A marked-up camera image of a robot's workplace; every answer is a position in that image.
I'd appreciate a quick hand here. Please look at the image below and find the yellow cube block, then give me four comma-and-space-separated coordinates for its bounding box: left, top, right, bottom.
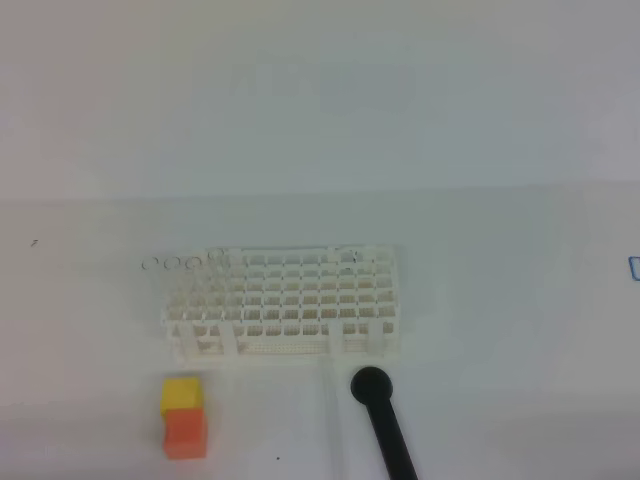
160, 376, 204, 416

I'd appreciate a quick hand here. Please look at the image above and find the white plastic test tube rack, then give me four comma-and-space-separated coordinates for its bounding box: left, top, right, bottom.
162, 245, 401, 367

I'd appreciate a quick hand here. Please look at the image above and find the clear glass test tube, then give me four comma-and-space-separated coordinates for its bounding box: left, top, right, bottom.
319, 355, 346, 479

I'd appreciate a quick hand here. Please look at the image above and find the orange cube block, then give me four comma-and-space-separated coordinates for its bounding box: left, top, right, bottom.
163, 407, 208, 460

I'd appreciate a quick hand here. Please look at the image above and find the black round-headed spoon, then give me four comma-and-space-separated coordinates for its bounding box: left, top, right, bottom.
350, 366, 418, 480

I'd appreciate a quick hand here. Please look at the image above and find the clear test tube in rack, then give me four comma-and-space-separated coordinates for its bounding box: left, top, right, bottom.
141, 256, 172, 322
207, 249, 227, 309
185, 257, 206, 321
162, 256, 187, 321

